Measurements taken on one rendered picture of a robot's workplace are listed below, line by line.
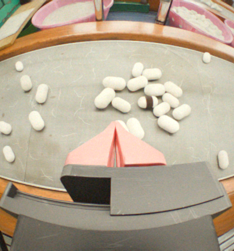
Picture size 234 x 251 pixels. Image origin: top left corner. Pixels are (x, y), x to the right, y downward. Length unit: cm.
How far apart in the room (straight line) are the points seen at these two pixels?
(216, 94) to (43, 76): 37
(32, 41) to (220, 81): 46
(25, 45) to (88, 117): 26
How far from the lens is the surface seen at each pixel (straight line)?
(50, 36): 34
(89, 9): 50
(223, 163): 26
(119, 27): 31
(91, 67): 26
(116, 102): 20
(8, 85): 35
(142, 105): 20
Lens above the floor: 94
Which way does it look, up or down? 76 degrees down
